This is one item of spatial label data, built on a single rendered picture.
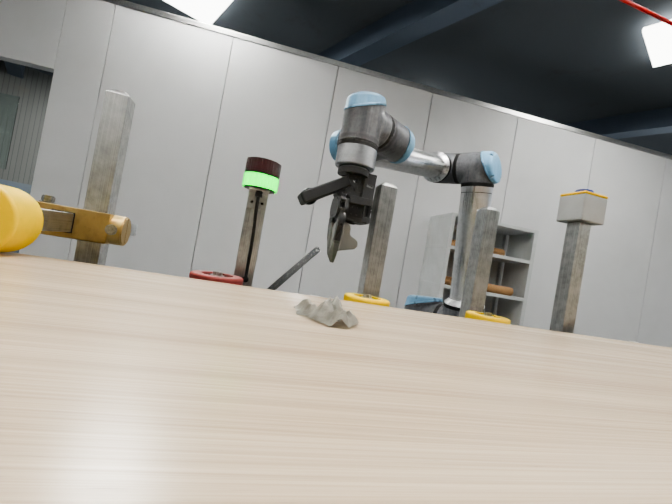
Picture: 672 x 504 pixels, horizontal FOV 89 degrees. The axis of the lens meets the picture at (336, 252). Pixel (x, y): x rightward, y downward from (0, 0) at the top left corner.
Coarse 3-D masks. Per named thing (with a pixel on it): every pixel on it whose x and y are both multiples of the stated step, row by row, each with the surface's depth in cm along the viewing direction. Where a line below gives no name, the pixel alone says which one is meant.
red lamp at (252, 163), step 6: (246, 162) 59; (252, 162) 57; (258, 162) 57; (264, 162) 57; (270, 162) 58; (276, 162) 58; (246, 168) 58; (252, 168) 57; (258, 168) 57; (264, 168) 57; (270, 168) 58; (276, 168) 58; (276, 174) 59
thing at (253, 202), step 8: (272, 160) 58; (256, 192) 59; (264, 192) 60; (272, 192) 60; (248, 200) 62; (256, 200) 59; (264, 200) 63; (256, 208) 59; (264, 208) 63; (256, 216) 60; (248, 256) 62; (248, 264) 62
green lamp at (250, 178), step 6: (246, 174) 58; (252, 174) 57; (258, 174) 57; (264, 174) 57; (246, 180) 58; (252, 180) 57; (258, 180) 57; (264, 180) 57; (270, 180) 58; (276, 180) 59; (264, 186) 57; (270, 186) 58; (276, 186) 59; (276, 192) 60
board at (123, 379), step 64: (0, 256) 38; (0, 320) 18; (64, 320) 20; (128, 320) 22; (192, 320) 25; (256, 320) 29; (384, 320) 41; (448, 320) 52; (0, 384) 12; (64, 384) 13; (128, 384) 14; (192, 384) 15; (256, 384) 16; (320, 384) 17; (384, 384) 19; (448, 384) 21; (512, 384) 23; (576, 384) 27; (640, 384) 31; (0, 448) 9; (64, 448) 9; (128, 448) 10; (192, 448) 10; (256, 448) 11; (320, 448) 12; (384, 448) 12; (448, 448) 13; (512, 448) 14; (576, 448) 15; (640, 448) 16
